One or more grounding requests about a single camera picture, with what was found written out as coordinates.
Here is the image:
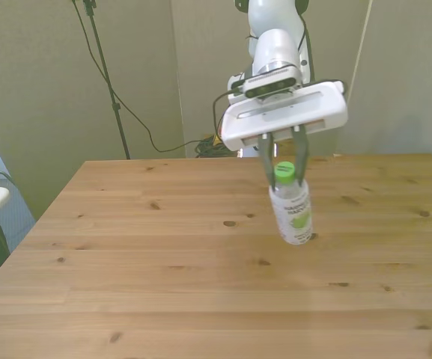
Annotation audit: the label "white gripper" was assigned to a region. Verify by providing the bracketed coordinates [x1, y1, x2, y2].
[221, 79, 350, 192]

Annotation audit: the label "water bottle with green cap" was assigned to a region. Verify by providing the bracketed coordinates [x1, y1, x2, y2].
[268, 160, 314, 247]

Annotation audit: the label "black tripod stand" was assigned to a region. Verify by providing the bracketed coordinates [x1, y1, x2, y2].
[69, 0, 132, 161]

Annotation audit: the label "white slanted pole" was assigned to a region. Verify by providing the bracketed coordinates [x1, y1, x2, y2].
[344, 0, 374, 155]

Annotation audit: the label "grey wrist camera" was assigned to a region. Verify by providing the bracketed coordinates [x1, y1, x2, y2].
[242, 66, 302, 100]

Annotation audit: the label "coiled green and black cables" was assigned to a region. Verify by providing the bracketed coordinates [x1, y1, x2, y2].
[194, 135, 240, 159]

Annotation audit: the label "black hanging cable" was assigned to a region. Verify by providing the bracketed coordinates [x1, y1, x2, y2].
[71, 0, 216, 153]

